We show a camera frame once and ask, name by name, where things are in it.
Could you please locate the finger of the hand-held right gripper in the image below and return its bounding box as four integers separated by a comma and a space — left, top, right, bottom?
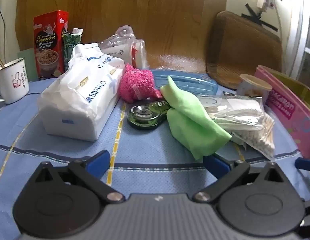
295, 158, 310, 172

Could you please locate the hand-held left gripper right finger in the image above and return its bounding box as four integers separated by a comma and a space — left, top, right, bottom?
192, 154, 291, 203

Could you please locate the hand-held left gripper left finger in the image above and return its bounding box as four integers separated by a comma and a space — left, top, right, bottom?
28, 149, 126, 203

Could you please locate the green cloth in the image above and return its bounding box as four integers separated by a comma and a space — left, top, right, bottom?
160, 76, 232, 160

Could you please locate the bag of wooden cotton swabs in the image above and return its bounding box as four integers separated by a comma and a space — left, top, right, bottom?
232, 112, 275, 159

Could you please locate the pink cardboard box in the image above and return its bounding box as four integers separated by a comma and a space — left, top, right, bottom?
254, 65, 310, 159

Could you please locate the clear pack of cotton swabs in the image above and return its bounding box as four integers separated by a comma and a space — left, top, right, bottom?
199, 95, 265, 132

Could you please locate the green tape dispenser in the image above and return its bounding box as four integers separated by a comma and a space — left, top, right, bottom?
127, 99, 173, 130

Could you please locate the blue plastic tray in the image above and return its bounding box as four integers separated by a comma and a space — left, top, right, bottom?
151, 69, 219, 97

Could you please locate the pink fuzzy sock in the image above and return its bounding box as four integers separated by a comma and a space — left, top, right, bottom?
119, 64, 162, 103

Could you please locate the blue checked tablecloth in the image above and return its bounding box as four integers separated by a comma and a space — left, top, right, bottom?
0, 69, 310, 240

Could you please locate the white tissue pack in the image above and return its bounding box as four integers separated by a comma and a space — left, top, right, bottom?
37, 43, 125, 142

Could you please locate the round container with beige lid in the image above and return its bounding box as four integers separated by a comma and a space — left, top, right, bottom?
236, 74, 273, 103

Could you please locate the brown woven seat mat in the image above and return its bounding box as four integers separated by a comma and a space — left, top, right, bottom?
206, 10, 283, 89

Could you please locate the white enamel mug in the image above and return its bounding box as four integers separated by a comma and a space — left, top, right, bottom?
0, 57, 30, 104

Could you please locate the plastic-wrapped white cup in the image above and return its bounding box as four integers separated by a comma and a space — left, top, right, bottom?
98, 25, 148, 70

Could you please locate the green carton with white cap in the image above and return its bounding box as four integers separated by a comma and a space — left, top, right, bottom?
63, 28, 83, 72

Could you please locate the red cereal box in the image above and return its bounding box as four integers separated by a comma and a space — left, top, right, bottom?
33, 10, 70, 81

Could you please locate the black tape cross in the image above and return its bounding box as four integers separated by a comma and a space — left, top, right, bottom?
241, 3, 279, 32

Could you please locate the white window frame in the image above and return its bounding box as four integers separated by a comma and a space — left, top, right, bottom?
285, 0, 310, 80

